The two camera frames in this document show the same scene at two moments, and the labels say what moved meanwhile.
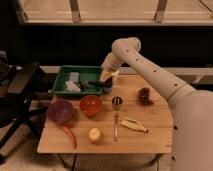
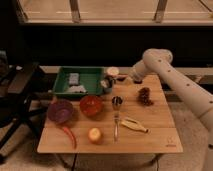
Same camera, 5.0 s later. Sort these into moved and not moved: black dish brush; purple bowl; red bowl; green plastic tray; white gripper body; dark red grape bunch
Moved: black dish brush; white gripper body
Not moved: red bowl; dark red grape bunch; purple bowl; green plastic tray
